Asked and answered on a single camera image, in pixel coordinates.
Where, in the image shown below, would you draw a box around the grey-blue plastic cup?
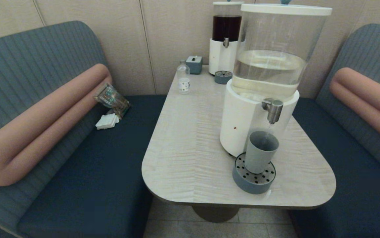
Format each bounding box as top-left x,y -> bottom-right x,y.
245,131 -> 279,174

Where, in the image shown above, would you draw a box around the silver water dispenser tap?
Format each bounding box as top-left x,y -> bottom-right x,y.
261,98 -> 283,124

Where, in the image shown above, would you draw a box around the small clear bottle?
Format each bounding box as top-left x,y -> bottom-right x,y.
177,60 -> 191,95

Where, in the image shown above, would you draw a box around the small blue round drip tray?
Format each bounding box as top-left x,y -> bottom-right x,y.
214,70 -> 233,85

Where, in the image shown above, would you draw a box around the clear tank water dispenser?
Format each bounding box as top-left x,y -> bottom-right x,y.
220,13 -> 326,158

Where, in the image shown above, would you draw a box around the blue-grey tissue box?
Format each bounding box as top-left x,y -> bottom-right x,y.
186,56 -> 203,75

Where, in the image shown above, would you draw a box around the dark drink dispenser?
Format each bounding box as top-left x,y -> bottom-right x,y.
209,4 -> 245,76

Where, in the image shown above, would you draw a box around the green snack bag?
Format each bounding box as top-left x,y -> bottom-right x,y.
94,83 -> 131,119

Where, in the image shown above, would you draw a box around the white folded napkins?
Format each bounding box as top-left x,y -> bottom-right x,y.
95,113 -> 120,130

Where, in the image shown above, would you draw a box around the large blue round drip tray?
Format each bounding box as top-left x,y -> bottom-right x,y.
232,152 -> 276,194

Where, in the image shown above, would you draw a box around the blue-grey booth sofa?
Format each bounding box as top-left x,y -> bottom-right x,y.
287,23 -> 380,238
0,20 -> 167,238

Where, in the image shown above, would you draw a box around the water dispenser white lid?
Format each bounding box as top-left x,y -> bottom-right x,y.
241,0 -> 332,16

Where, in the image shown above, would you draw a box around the pink bolster cushion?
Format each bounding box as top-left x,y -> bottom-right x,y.
0,63 -> 112,186
329,67 -> 380,151

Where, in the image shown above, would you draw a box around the dark round table pedestal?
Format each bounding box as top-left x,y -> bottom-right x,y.
191,205 -> 240,223

